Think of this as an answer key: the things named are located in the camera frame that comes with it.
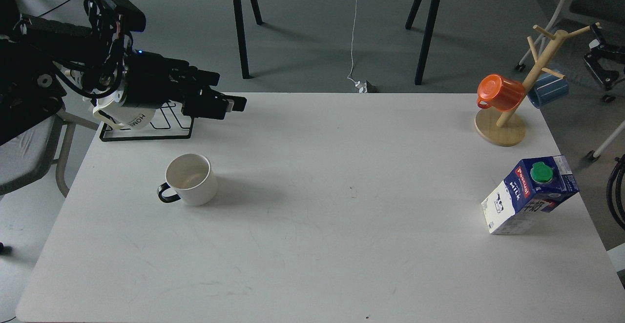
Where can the black wire mug rack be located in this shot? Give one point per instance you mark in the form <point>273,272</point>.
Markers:
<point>168,124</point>

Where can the orange cup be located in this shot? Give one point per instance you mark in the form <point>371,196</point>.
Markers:
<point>500,93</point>

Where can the grey office chair left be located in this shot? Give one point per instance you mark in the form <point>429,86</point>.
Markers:
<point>28,157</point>

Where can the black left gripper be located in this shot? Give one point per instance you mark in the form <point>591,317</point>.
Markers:
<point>151,80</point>

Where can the black table legs left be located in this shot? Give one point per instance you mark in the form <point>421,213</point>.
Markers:
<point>240,32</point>

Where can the blue cup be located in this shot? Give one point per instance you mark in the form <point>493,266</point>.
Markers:
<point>547,89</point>

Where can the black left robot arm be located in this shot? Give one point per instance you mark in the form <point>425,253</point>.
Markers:
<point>41,58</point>

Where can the blue white milk carton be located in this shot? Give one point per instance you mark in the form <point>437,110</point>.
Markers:
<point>533,188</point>

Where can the white power plug adapter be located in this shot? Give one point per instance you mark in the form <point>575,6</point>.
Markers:
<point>365,87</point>

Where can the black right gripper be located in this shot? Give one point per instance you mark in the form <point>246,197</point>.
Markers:
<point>613,53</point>

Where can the cream mug front on rack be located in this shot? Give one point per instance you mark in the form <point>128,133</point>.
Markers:
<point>119,117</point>

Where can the white mug black handle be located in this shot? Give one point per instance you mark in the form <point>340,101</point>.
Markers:
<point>190,178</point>

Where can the black table legs right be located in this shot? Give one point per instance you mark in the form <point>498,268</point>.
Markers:
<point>427,34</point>

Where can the black table legs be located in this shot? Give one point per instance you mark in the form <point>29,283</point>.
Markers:
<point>240,32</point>
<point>427,34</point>

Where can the wooden mug tree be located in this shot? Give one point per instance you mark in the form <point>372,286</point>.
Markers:
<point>507,128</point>

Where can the white chair right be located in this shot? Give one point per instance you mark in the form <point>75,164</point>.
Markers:
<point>561,1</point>

